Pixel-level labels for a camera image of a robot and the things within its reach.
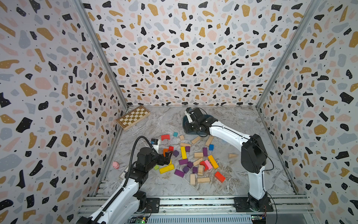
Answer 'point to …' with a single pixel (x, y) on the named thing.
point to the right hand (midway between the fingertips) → (186, 126)
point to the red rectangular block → (219, 177)
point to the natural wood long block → (209, 140)
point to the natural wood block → (204, 179)
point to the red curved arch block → (203, 163)
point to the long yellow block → (183, 152)
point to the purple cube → (175, 153)
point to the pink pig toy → (115, 164)
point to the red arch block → (165, 136)
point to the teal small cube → (175, 134)
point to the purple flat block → (179, 172)
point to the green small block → (156, 167)
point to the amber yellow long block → (213, 162)
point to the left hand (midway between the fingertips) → (167, 150)
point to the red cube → (171, 148)
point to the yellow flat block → (169, 167)
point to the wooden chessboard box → (129, 120)
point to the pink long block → (209, 166)
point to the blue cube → (211, 147)
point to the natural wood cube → (182, 137)
